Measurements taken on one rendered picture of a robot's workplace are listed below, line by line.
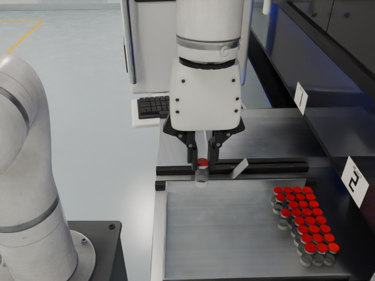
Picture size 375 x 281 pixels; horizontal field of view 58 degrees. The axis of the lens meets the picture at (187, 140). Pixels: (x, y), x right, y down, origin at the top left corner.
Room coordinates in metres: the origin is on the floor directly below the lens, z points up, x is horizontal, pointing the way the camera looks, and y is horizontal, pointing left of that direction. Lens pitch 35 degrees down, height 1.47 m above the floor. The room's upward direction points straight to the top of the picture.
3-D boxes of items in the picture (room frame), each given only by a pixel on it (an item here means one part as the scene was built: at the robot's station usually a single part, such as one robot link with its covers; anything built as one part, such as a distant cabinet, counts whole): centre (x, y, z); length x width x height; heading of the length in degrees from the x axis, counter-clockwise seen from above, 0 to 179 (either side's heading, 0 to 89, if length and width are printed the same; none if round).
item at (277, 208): (0.54, -0.21, 0.91); 0.02 x 0.02 x 0.05
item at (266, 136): (0.83, -0.22, 0.90); 0.34 x 0.26 x 0.04; 92
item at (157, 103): (1.17, -0.01, 0.82); 0.40 x 0.14 x 0.02; 100
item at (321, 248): (0.49, -0.25, 0.91); 0.18 x 0.02 x 0.05; 2
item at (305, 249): (0.49, -0.23, 0.91); 0.18 x 0.02 x 0.05; 2
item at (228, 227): (0.48, -0.12, 0.90); 0.34 x 0.26 x 0.04; 92
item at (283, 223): (0.50, -0.21, 0.91); 0.02 x 0.02 x 0.05
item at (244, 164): (0.65, -0.08, 0.91); 0.14 x 0.03 x 0.06; 93
